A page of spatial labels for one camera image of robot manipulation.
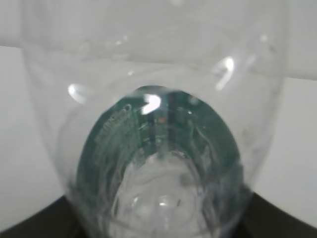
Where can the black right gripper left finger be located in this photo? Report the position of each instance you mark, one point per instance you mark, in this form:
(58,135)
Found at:
(58,220)

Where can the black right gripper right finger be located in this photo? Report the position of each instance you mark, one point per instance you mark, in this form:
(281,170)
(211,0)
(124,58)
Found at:
(264,220)

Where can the clear green-label water bottle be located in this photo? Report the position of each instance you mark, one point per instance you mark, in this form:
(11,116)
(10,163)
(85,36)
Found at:
(156,114)

